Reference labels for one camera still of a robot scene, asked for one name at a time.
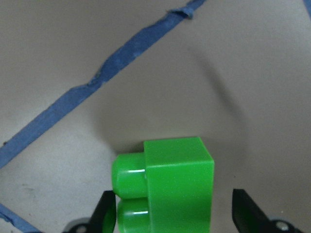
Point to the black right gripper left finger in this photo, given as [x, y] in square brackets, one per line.
[103, 219]

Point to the green toy block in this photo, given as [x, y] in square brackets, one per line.
[166, 188]

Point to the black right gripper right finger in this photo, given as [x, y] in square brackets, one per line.
[247, 216]

